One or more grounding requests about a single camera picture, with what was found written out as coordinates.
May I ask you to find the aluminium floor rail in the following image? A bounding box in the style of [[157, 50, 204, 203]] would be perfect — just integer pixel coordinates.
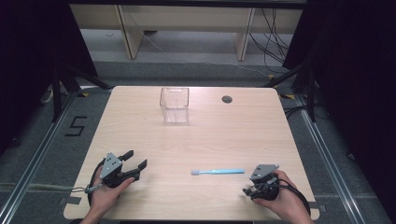
[[293, 92, 369, 224], [0, 92, 78, 224]]

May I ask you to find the black metal stand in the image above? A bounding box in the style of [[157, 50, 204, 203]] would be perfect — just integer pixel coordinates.
[[262, 61, 318, 123], [50, 61, 114, 123]]

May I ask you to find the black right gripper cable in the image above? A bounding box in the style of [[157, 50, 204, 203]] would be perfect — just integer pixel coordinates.
[[248, 178, 312, 217]]

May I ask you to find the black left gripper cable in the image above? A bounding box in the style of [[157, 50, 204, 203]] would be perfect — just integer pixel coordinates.
[[86, 158, 106, 207]]

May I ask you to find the black floor cable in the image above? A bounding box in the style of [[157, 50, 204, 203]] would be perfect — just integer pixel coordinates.
[[282, 105, 332, 121]]

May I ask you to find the light blue toothbrush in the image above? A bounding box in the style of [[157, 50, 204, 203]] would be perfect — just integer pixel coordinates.
[[191, 168, 246, 176]]

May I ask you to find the clear plastic basket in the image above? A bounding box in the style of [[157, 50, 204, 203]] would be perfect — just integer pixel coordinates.
[[159, 87, 191, 124]]

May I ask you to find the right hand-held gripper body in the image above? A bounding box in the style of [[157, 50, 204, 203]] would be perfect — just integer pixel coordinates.
[[249, 163, 280, 201]]

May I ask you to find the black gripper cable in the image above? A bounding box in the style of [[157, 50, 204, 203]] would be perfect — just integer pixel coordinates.
[[86, 158, 106, 207], [248, 178, 312, 217]]

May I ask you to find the person's right hand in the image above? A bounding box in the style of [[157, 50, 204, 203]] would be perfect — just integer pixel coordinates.
[[253, 169, 308, 219]]

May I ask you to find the bundle of black cables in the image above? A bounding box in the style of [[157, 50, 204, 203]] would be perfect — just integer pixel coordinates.
[[247, 7, 294, 75]]

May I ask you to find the black curtain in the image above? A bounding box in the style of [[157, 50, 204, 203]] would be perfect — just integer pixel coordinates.
[[281, 0, 396, 216], [0, 0, 99, 157]]

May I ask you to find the beige wooden desk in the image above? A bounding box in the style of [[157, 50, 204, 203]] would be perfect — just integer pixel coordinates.
[[69, 3, 304, 63]]

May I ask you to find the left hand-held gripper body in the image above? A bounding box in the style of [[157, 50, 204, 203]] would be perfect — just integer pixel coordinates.
[[99, 151, 136, 189]]

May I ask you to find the silver cable plug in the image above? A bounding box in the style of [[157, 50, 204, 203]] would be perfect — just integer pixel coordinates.
[[70, 182, 105, 195]]

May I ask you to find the black tape strip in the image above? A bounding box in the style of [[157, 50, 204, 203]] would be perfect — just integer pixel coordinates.
[[307, 201, 329, 214], [58, 196, 82, 205]]

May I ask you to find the person's left hand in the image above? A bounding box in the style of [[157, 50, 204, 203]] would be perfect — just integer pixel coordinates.
[[89, 176, 135, 217]]

